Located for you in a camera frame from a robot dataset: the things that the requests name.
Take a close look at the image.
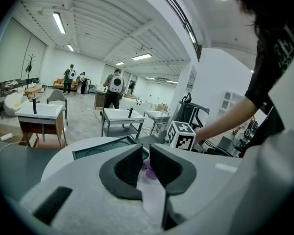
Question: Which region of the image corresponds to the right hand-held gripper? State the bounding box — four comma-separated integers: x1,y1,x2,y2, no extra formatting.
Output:
167,120,197,152

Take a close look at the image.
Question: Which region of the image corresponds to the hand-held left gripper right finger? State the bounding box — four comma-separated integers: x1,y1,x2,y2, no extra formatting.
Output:
149,143,241,230

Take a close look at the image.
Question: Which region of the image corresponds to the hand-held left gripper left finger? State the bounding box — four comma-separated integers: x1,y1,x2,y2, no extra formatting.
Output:
19,143,162,235

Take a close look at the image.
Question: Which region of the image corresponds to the purple thin object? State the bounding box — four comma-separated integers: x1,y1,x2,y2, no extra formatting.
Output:
141,157,158,181

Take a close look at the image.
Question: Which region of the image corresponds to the dark green tray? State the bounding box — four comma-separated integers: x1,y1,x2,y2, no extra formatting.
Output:
72,135,150,161

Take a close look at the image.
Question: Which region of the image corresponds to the person's right forearm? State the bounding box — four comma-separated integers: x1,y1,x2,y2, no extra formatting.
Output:
194,95,258,147

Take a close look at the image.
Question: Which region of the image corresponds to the black office chair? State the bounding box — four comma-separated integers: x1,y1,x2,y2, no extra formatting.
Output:
177,92,211,132

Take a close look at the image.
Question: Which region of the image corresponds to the white arched shelf cabinet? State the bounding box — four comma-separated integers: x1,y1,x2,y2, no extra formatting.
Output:
216,89,245,122

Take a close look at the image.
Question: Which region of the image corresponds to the white bathtub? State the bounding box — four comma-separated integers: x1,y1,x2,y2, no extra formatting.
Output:
122,97,153,110

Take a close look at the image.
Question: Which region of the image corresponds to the white sink grey metal stand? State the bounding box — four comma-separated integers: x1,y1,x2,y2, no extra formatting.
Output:
101,107,147,139

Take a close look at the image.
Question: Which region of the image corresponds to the white sink wooden cabinet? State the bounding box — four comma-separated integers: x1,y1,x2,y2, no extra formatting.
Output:
15,101,67,149

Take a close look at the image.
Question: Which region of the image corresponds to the brown wooden counter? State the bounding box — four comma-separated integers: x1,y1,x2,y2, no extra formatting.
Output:
94,90,114,110

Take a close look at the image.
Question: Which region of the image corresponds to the grey shell chair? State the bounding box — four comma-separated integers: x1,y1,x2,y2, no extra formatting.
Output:
47,89,69,127

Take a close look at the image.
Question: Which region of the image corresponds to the black glass cabinet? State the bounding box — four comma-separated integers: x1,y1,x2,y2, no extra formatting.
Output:
80,78,92,95

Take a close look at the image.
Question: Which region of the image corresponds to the person's black printed T-shirt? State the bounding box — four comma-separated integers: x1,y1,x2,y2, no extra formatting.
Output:
244,21,294,154

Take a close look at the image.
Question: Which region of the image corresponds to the orange sofa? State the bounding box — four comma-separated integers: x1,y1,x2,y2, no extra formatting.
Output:
52,78,79,91

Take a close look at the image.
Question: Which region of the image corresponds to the white round lounge chair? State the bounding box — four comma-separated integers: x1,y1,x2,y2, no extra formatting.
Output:
3,92,30,118

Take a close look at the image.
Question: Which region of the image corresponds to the wooden coffee table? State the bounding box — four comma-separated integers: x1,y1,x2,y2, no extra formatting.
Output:
23,85,43,98

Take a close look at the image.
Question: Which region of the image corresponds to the black balcony railing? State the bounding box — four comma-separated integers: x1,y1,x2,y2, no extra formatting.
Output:
150,0,203,62

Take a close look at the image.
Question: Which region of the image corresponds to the black low shelf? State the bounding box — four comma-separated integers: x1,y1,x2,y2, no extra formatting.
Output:
0,78,28,96

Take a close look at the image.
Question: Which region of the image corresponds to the black coat rack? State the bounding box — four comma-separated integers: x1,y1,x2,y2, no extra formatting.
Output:
25,53,36,84

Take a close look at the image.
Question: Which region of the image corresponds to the white sink wire-shelf stand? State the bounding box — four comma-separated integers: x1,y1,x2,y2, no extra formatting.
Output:
144,109,172,135

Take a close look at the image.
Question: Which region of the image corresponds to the white power cable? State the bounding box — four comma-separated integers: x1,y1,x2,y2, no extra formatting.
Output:
0,137,28,158

